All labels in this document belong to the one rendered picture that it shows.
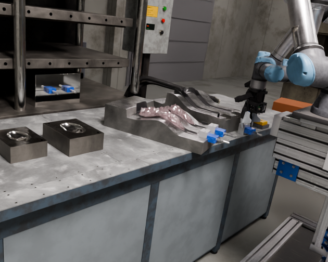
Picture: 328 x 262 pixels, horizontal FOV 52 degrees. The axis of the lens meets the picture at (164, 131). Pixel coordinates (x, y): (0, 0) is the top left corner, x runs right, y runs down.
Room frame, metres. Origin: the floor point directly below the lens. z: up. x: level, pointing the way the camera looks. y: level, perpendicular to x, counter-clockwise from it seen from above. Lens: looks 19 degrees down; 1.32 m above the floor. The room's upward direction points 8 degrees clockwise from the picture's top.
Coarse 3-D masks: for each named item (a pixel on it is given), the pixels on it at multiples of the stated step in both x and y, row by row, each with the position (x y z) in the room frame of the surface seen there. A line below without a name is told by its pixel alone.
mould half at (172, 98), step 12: (168, 96) 1.82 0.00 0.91; (180, 96) 1.79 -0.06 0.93; (192, 96) 1.86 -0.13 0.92; (204, 96) 1.92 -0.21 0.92; (192, 108) 1.73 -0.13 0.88; (204, 108) 1.77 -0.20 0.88; (228, 108) 1.83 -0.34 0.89; (204, 120) 1.64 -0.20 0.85; (216, 120) 1.59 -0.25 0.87; (228, 120) 1.63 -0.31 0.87; (240, 120) 1.72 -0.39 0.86; (228, 132) 1.65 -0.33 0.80
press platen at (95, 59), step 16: (0, 48) 1.90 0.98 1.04; (32, 48) 2.08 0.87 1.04; (48, 48) 2.18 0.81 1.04; (64, 48) 2.29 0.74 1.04; (80, 48) 2.41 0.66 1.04; (0, 64) 1.58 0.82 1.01; (32, 64) 1.70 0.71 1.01; (48, 64) 1.76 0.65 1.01; (64, 64) 1.83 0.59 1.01; (80, 64) 1.91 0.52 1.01; (96, 64) 1.99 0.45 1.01; (112, 64) 2.08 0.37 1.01; (128, 64) 2.18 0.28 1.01
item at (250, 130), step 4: (240, 124) 1.67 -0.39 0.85; (244, 124) 1.66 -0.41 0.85; (248, 124) 1.67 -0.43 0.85; (240, 128) 1.66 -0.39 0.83; (244, 128) 1.65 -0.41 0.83; (248, 128) 1.64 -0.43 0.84; (252, 128) 1.65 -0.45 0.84; (240, 132) 1.66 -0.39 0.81; (244, 132) 1.65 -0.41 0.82; (248, 132) 1.63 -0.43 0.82; (252, 132) 1.63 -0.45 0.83; (256, 132) 1.62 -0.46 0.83
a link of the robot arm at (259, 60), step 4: (256, 60) 1.65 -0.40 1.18; (260, 60) 1.63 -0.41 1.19; (264, 60) 1.62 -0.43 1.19; (268, 60) 1.62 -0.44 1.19; (256, 64) 1.64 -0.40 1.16; (260, 64) 1.61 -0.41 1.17; (256, 68) 1.63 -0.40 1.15; (256, 72) 1.63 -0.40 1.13; (252, 76) 1.65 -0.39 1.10; (256, 76) 1.63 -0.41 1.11; (256, 80) 1.63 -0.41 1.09; (260, 80) 1.62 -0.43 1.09; (264, 80) 1.62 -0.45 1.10
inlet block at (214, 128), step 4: (212, 124) 1.49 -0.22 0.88; (216, 124) 1.49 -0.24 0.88; (208, 128) 1.46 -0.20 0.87; (212, 128) 1.45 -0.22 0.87; (216, 128) 1.47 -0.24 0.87; (220, 128) 1.48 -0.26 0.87; (212, 132) 1.45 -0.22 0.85; (216, 132) 1.45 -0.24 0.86; (220, 132) 1.44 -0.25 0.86; (224, 132) 1.46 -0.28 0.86; (220, 136) 1.44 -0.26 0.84; (232, 136) 1.43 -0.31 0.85
